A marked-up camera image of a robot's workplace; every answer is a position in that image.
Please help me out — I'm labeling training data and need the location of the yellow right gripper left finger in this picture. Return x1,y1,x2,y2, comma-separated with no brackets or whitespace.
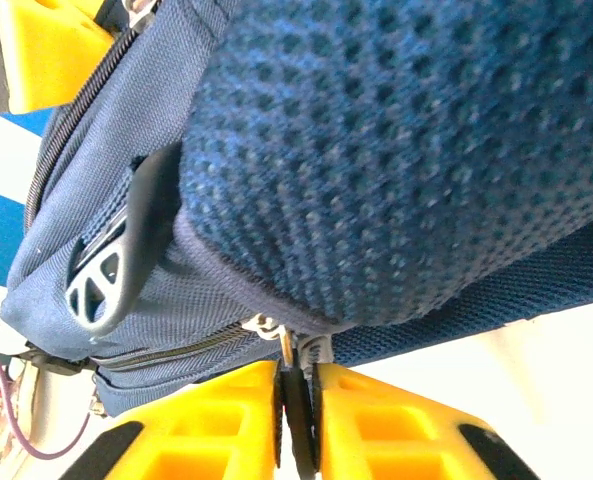
58,358,283,480

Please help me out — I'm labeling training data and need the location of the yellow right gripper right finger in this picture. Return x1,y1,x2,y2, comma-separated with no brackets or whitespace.
311,360,542,480

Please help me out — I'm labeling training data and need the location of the navy blue backpack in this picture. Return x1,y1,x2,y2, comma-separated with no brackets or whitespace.
0,0,593,419

